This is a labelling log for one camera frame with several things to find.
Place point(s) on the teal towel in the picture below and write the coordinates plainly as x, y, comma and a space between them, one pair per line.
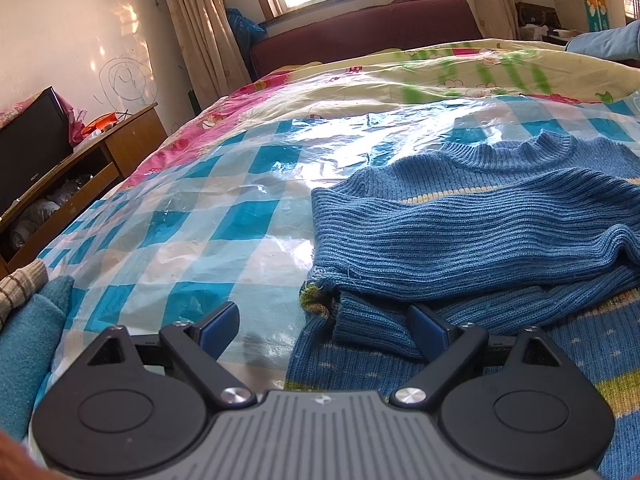
30, 350

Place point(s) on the blue bag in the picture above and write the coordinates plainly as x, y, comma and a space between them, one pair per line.
245, 27

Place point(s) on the maroon headboard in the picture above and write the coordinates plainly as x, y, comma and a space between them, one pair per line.
375, 25

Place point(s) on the crumpled plastic bags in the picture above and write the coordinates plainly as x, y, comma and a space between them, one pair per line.
45, 210

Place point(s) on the floral quilt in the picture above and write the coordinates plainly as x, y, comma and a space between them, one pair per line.
400, 75

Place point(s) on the dark red fuzzy clothing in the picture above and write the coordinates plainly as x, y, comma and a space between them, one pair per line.
15, 460

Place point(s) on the pink cloth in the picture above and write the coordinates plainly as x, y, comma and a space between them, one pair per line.
76, 120

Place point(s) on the orange plastic item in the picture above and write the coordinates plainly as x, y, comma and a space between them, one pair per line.
100, 124

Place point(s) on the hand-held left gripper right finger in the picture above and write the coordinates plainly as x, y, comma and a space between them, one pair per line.
427, 330

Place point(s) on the blue checkered plastic sheet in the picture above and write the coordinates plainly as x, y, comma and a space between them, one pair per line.
200, 220

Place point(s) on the wooden bedside table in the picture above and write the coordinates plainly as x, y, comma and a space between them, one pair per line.
130, 140

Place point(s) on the black television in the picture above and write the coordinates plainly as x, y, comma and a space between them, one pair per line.
30, 150

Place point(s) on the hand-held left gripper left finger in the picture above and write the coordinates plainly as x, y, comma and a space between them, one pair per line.
220, 325

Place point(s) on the blue striped knit sweater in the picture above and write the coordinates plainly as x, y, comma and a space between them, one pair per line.
450, 240

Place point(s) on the light blue folded cloth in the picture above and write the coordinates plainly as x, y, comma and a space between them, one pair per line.
610, 40

